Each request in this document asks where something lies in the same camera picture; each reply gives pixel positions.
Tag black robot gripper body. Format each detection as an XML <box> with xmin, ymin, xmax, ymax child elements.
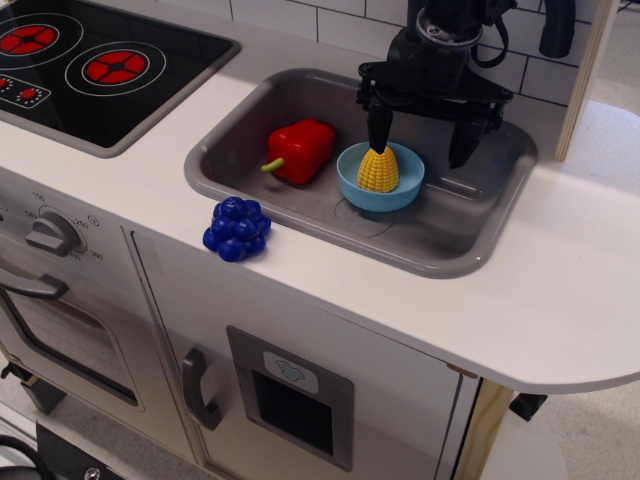
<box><xmin>356</xmin><ymin>22</ymin><xmax>513</xmax><ymax>133</ymax></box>

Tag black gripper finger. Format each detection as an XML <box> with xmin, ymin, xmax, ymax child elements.
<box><xmin>449</xmin><ymin>119</ymin><xmax>487</xmax><ymax>169</ymax></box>
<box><xmin>367</xmin><ymin>96</ymin><xmax>393</xmax><ymax>154</ymax></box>

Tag yellow toy corn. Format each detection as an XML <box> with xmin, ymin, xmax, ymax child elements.
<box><xmin>357</xmin><ymin>146</ymin><xmax>400</xmax><ymax>193</ymax></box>

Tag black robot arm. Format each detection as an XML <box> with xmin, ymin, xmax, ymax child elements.
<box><xmin>356</xmin><ymin>1</ymin><xmax>514</xmax><ymax>169</ymax></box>

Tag light blue plastic bowl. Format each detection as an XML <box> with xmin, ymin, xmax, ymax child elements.
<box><xmin>337</xmin><ymin>142</ymin><xmax>425</xmax><ymax>213</ymax></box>

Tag grey toy sink basin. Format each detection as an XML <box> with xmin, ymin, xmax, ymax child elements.
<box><xmin>184</xmin><ymin>69</ymin><xmax>537</xmax><ymax>278</ymax></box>

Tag red toy bell pepper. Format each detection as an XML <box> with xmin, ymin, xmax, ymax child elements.
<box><xmin>261</xmin><ymin>118</ymin><xmax>336</xmax><ymax>185</ymax></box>

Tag dark grey toy faucet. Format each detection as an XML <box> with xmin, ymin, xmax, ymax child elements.
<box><xmin>538</xmin><ymin>0</ymin><xmax>576</xmax><ymax>59</ymax></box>

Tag blue toy grapes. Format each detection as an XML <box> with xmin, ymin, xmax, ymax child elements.
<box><xmin>203</xmin><ymin>196</ymin><xmax>272</xmax><ymax>262</ymax></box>

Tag black toy stovetop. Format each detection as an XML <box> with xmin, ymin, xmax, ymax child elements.
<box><xmin>1</xmin><ymin>1</ymin><xmax>241</xmax><ymax>158</ymax></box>

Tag white cabinet door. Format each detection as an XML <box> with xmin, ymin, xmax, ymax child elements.
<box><xmin>132</xmin><ymin>232</ymin><xmax>475</xmax><ymax>479</ymax></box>

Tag grey ice dispenser panel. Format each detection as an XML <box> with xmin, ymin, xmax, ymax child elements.
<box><xmin>227</xmin><ymin>326</ymin><xmax>355</xmax><ymax>472</ymax></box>

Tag grey oven knob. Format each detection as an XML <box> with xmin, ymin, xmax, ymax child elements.
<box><xmin>25</xmin><ymin>211</ymin><xmax>82</xmax><ymax>257</ymax></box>

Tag white oven door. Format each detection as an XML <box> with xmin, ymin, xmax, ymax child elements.
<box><xmin>0</xmin><ymin>234</ymin><xmax>196</xmax><ymax>464</ymax></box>

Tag wooden side post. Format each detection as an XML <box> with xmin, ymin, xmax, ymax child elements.
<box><xmin>553</xmin><ymin>0</ymin><xmax>619</xmax><ymax>162</ymax></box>

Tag grey cabinet door handle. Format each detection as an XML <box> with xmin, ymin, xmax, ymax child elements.
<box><xmin>181</xmin><ymin>348</ymin><xmax>222</xmax><ymax>431</ymax></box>

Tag grey oven door handle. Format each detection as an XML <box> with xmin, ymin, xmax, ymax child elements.
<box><xmin>1</xmin><ymin>267</ymin><xmax>69</xmax><ymax>300</ymax></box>

